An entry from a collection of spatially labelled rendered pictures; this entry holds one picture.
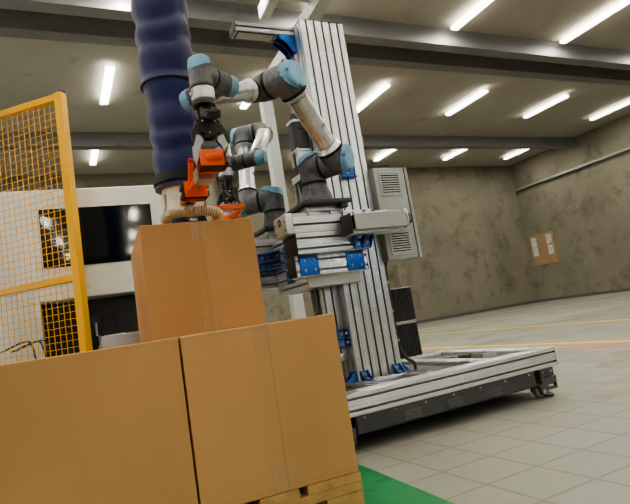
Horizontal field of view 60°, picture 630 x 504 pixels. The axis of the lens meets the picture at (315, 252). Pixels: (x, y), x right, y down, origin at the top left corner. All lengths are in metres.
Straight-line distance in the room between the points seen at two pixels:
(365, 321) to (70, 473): 1.62
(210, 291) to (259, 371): 0.65
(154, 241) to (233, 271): 0.29
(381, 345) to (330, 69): 1.40
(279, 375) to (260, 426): 0.13
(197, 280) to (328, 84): 1.34
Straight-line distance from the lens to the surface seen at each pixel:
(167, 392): 1.31
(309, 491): 1.42
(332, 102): 2.81
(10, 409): 1.31
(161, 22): 2.49
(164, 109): 2.34
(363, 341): 2.58
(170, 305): 1.91
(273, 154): 6.03
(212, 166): 1.71
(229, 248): 1.97
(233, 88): 1.93
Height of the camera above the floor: 0.53
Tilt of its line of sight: 7 degrees up
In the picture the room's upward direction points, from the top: 9 degrees counter-clockwise
